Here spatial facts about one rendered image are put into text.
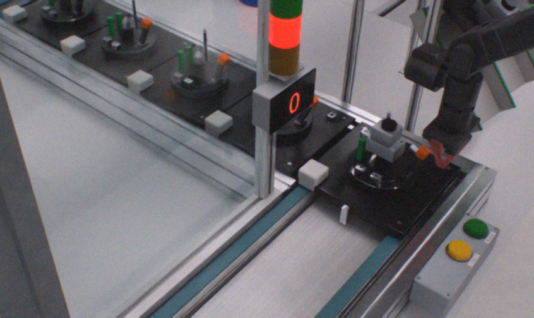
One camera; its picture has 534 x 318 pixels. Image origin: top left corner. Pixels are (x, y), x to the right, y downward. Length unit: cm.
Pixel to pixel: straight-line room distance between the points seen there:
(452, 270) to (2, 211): 97
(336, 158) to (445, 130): 27
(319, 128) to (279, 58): 41
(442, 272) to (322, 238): 23
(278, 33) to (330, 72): 80
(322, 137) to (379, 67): 51
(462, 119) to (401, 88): 64
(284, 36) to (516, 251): 68
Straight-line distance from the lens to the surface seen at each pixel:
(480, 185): 135
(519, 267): 137
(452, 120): 113
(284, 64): 102
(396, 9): 228
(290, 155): 132
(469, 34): 105
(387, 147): 123
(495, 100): 151
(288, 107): 106
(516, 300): 131
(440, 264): 118
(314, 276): 117
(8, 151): 26
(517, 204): 149
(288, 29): 99
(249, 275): 117
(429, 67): 112
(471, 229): 124
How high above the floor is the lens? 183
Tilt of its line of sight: 41 degrees down
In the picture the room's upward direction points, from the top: 2 degrees clockwise
